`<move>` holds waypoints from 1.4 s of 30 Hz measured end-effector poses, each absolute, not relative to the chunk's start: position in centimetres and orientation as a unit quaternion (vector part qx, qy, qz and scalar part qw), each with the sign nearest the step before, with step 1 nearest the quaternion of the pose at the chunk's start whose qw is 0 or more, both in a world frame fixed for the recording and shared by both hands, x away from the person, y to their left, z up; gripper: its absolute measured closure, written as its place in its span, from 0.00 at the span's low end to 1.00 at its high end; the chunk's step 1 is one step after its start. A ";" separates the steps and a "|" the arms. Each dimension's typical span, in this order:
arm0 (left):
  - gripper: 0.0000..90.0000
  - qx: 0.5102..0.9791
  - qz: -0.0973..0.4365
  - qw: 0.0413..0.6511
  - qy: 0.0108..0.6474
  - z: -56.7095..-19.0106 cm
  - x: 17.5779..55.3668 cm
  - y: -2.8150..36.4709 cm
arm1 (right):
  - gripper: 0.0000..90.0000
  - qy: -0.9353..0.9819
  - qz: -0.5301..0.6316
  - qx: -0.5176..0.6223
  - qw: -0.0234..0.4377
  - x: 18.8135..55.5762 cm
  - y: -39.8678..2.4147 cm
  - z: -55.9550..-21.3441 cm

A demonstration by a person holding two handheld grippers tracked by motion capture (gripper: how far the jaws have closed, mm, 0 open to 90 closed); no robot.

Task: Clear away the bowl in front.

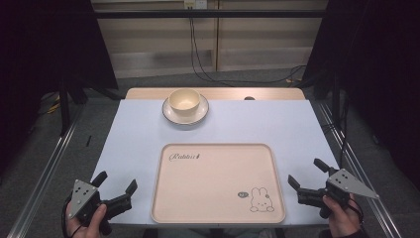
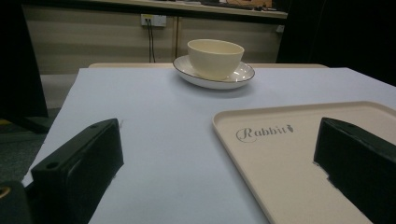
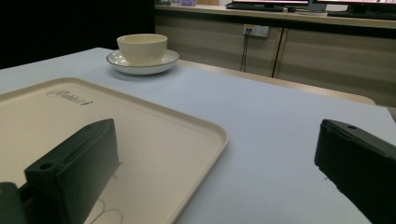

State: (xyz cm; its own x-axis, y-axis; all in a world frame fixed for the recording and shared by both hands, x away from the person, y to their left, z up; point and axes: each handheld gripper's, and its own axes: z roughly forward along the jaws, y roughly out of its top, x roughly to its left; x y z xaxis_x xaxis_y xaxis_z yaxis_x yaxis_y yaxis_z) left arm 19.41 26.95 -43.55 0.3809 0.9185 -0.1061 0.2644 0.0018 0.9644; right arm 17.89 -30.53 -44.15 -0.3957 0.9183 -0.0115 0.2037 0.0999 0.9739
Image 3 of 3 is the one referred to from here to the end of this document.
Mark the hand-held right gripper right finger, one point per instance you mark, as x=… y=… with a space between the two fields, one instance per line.
x=358 y=165

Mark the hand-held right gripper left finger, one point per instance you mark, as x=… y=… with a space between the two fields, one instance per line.
x=77 y=168

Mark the beige plastic tray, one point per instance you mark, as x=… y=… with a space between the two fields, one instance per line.
x=149 y=140

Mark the light blue table mat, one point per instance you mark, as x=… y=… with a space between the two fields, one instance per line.
x=264 y=130

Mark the long wooden counter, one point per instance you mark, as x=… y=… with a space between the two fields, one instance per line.
x=327 y=59

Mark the cream ceramic cup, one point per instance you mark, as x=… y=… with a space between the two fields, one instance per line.
x=142 y=48

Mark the white saucer with dark rim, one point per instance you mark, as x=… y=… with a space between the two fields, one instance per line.
x=169 y=60

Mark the black keyboard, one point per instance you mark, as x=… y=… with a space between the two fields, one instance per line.
x=361 y=15
x=253 y=7

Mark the black computer monitor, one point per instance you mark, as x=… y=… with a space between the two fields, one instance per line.
x=271 y=2
x=358 y=3

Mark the black computer mouse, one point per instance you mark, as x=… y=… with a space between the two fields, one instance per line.
x=291 y=9

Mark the purple box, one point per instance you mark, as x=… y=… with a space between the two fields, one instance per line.
x=188 y=2

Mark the white wall socket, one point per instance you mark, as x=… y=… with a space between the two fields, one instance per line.
x=256 y=30

